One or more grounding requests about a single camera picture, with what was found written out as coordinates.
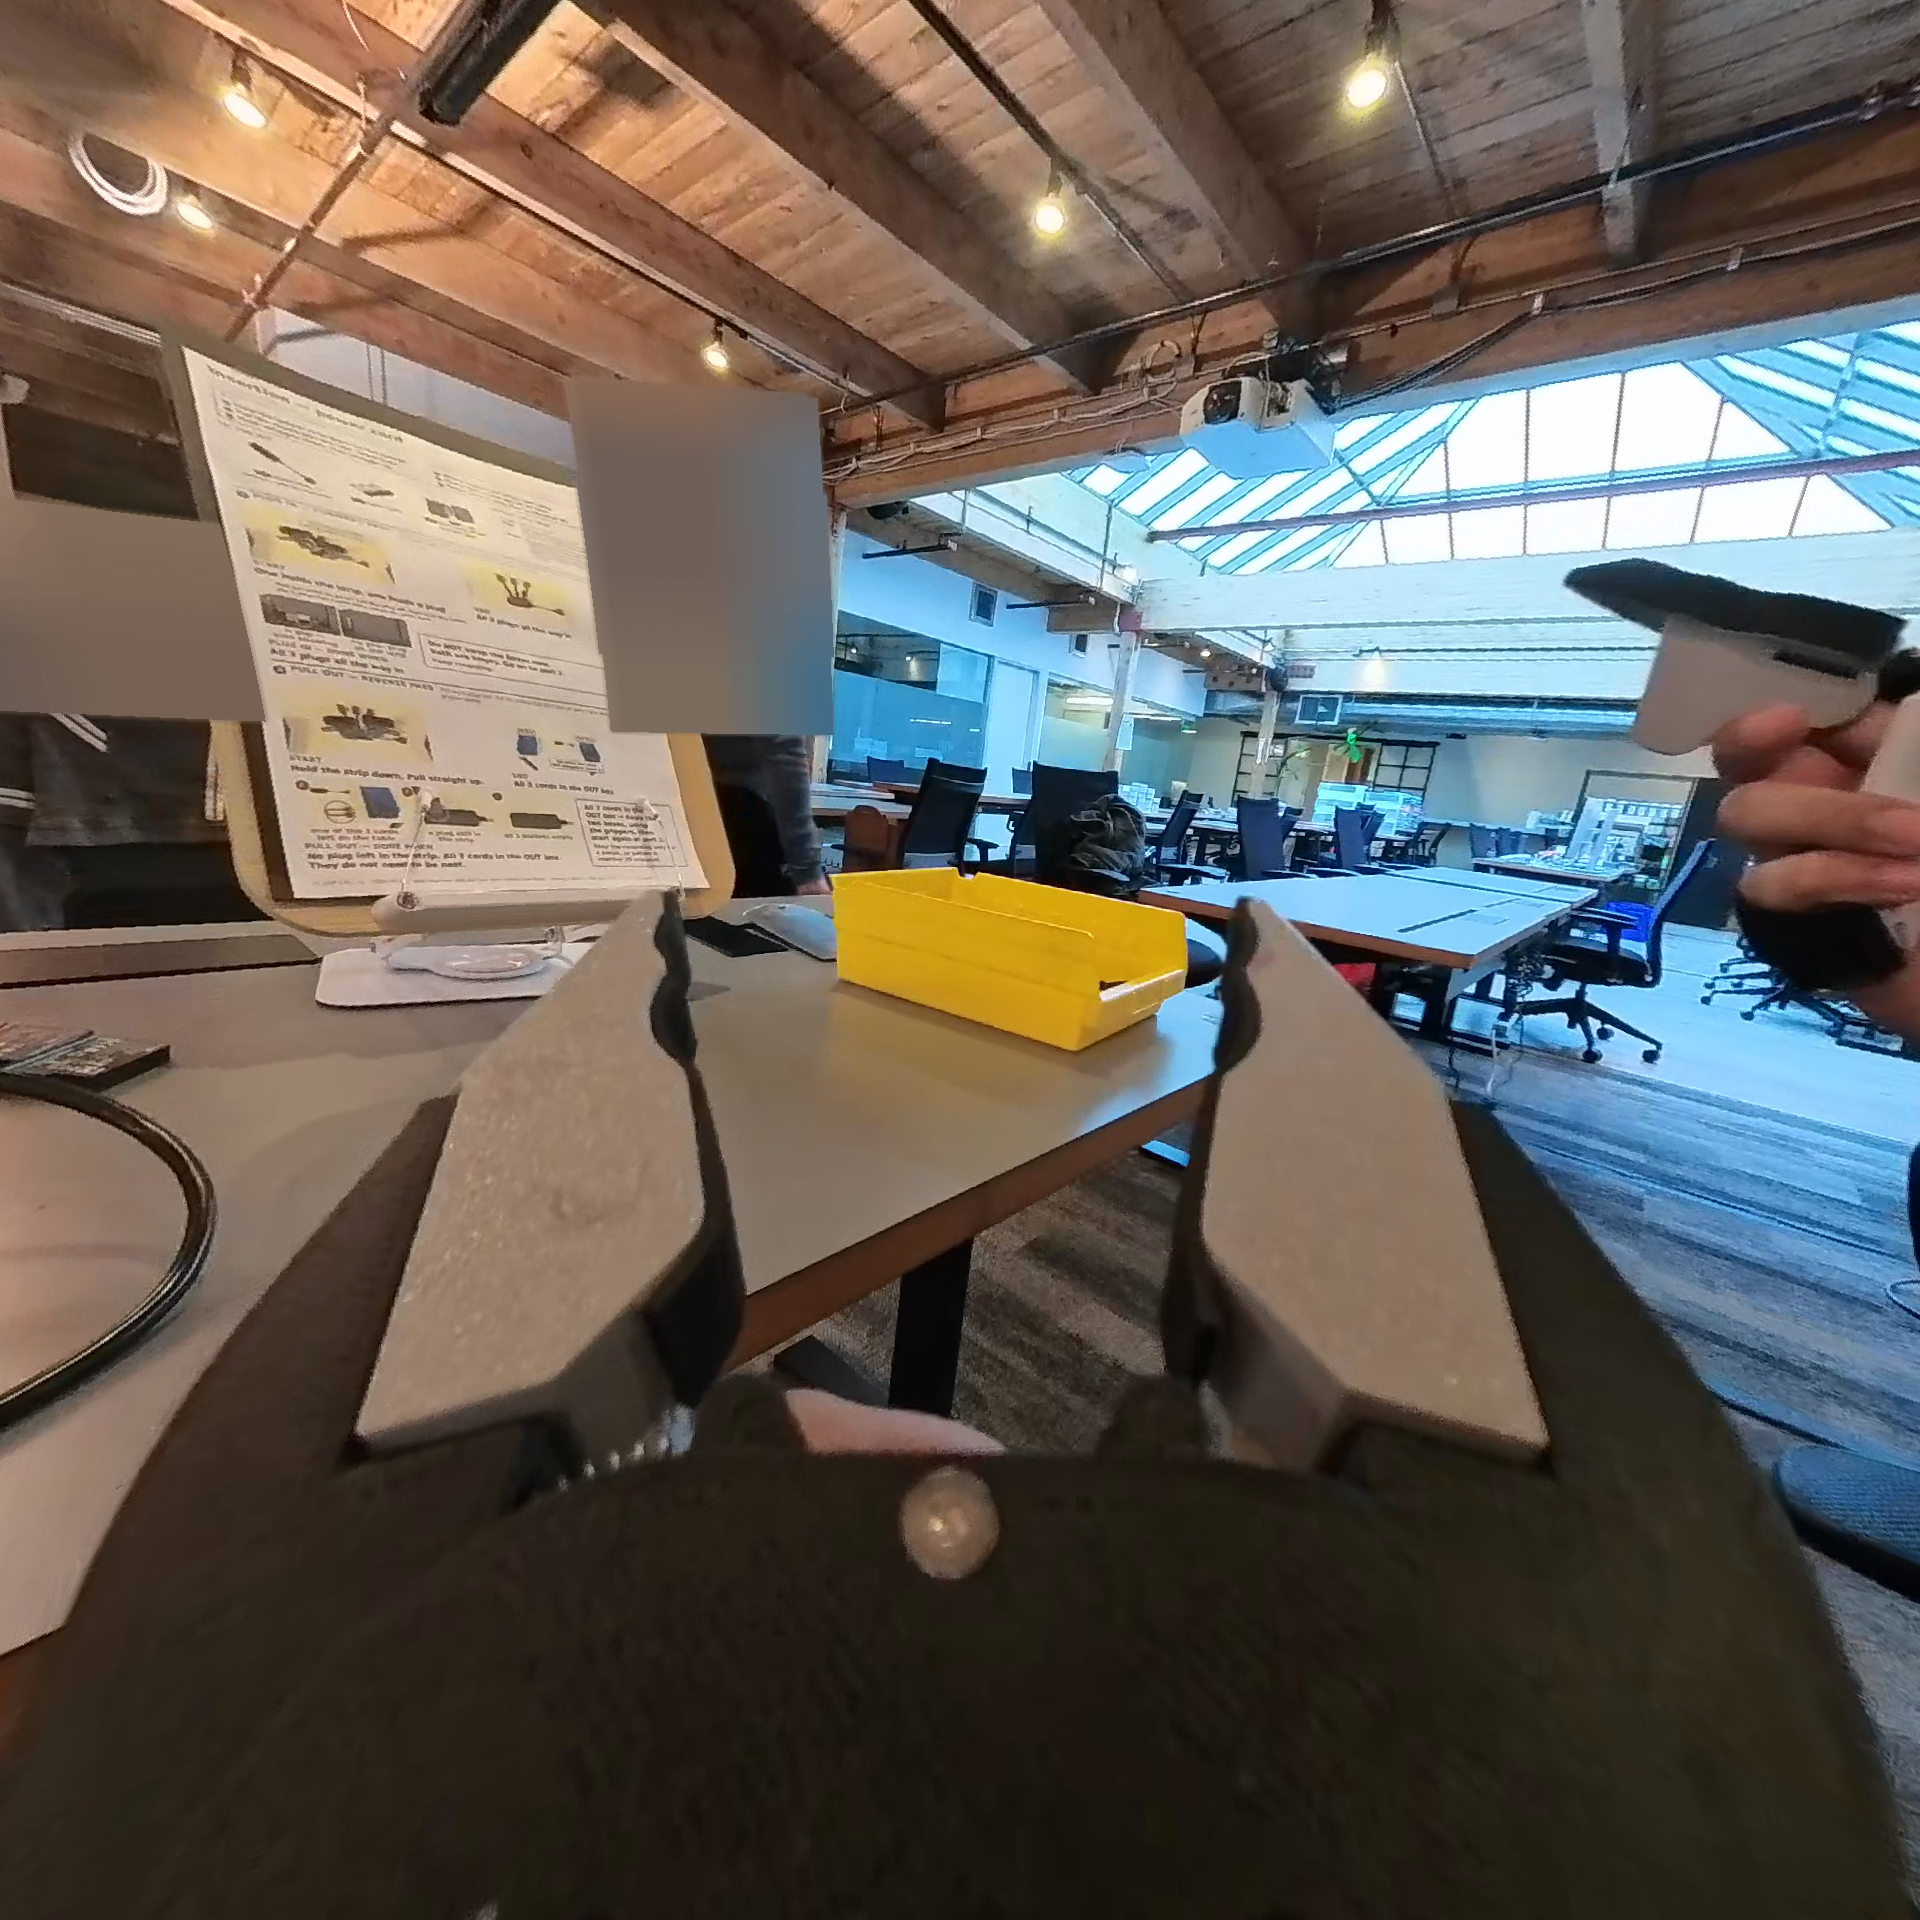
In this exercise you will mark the wooden instruction sheet board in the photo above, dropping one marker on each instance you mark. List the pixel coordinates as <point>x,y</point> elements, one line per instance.
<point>451,646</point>

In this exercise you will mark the black table leg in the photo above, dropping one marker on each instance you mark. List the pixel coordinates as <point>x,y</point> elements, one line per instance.
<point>931,1319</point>

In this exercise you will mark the black ceiling fixture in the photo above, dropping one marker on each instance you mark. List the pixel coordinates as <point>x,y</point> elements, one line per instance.
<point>481,61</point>

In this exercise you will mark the person's right hand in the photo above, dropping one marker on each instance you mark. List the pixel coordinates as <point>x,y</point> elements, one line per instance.
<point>1800,826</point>

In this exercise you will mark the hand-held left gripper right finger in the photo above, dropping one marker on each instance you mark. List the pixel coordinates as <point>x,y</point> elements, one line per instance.
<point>1336,1201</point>

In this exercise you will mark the white board stand base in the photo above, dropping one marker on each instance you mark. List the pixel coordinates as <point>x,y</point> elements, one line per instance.
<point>451,968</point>

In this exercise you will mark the silver flat device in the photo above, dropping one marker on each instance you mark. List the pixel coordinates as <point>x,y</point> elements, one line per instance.
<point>795,930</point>

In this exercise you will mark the black battery blue stripe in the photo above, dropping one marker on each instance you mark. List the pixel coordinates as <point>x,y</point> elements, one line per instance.
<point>106,1061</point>

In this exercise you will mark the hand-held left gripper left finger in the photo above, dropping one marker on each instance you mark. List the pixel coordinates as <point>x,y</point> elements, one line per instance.
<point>556,1230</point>

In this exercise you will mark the ceiling spot lamp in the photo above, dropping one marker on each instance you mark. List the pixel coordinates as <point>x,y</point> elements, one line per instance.
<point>1368,79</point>
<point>715,352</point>
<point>1050,213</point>
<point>194,210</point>
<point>244,101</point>

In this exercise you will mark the row of black office chairs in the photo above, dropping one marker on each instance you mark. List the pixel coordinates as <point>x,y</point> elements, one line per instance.
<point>1611,953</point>

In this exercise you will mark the long white table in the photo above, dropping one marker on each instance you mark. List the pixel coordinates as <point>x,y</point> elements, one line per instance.
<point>1348,909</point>

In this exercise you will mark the yellow plastic bin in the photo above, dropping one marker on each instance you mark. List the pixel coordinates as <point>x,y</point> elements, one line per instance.
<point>991,945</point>

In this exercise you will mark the white ceiling projector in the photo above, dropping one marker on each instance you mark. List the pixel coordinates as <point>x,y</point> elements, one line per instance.
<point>1252,421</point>

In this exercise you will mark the black square pad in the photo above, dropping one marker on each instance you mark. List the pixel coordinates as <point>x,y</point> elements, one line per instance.
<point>721,937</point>

